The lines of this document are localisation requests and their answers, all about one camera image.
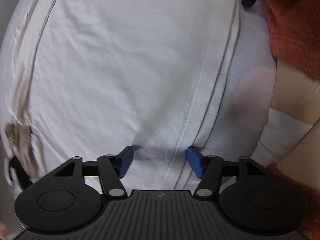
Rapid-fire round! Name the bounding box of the white long sleeve shirt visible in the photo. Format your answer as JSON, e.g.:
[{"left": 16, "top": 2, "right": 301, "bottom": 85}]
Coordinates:
[{"left": 1, "top": 0, "right": 239, "bottom": 190}]

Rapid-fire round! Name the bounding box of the orange fuzzy sleeve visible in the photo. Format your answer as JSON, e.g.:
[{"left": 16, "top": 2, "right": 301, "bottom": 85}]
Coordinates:
[{"left": 265, "top": 0, "right": 319, "bottom": 81}]

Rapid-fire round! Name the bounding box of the polka dot bed sheet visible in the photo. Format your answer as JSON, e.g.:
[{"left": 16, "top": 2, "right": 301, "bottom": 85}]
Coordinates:
[{"left": 201, "top": 2, "right": 276, "bottom": 161}]

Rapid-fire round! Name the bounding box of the striped olive garment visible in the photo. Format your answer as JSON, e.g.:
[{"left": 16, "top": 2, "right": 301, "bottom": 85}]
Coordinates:
[{"left": 4, "top": 122, "right": 46, "bottom": 178}]

